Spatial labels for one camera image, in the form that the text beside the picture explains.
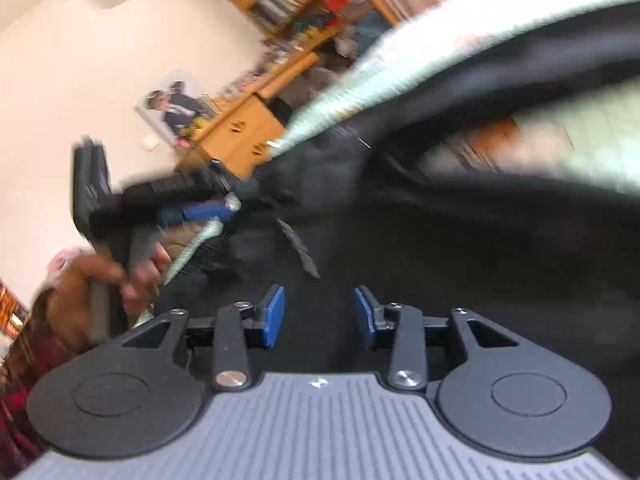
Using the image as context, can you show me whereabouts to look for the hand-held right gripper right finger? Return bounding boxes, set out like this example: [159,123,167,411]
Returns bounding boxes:
[354,286,521,391]

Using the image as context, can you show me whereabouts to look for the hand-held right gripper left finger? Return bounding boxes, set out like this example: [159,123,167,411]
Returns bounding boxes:
[122,285,286,392]

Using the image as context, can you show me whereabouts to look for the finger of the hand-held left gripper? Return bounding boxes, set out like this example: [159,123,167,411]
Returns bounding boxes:
[159,194,244,228]

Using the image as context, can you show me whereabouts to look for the black pants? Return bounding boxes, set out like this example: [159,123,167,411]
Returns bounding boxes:
[165,0,640,411]

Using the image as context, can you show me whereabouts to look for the person's left forearm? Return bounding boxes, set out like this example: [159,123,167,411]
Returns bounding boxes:
[0,280,78,466]

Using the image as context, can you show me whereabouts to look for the person's left hand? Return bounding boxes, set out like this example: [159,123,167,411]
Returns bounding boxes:
[47,242,173,352]

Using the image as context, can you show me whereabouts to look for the wooden desk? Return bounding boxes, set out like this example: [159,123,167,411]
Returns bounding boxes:
[175,50,321,181]

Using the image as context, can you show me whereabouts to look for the wooden bookshelf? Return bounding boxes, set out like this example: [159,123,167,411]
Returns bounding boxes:
[210,0,416,53]

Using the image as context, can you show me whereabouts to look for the green quilted bedspread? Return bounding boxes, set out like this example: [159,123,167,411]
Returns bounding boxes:
[165,0,640,281]

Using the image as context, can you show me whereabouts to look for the wall poster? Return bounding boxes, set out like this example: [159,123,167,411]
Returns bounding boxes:
[135,70,221,147]

